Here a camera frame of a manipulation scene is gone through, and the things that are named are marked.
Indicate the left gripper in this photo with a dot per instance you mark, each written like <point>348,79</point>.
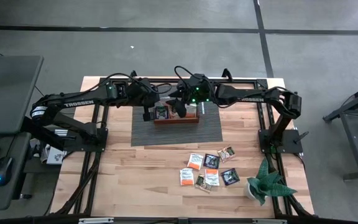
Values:
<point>146,93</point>

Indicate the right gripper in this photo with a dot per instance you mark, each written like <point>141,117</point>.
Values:
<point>197,90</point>

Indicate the black green tea packet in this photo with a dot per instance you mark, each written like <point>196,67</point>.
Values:
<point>162,112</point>

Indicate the brown beige tea packet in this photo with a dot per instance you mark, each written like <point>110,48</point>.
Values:
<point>226,153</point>

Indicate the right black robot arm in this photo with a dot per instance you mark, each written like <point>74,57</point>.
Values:
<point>253,99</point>

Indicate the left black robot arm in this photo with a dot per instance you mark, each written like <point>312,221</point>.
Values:
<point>79,103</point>

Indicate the brown wooden box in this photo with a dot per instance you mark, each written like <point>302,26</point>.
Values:
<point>179,120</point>

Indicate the grey striped mat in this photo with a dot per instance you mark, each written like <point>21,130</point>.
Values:
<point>179,135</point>

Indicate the white printed box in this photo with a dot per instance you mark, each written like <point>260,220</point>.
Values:
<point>54,157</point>

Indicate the black desk strut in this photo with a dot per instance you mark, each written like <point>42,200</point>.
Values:
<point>42,137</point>

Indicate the green plant in white pot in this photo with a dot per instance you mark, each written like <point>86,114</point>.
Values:
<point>267,183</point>

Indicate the black computer mouse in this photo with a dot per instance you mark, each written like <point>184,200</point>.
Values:
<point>3,169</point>

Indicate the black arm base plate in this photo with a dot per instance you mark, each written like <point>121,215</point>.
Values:
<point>291,143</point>
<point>73,143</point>

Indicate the silver metal bracket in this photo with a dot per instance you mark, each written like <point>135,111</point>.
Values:
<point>269,221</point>
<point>95,220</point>
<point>61,132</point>

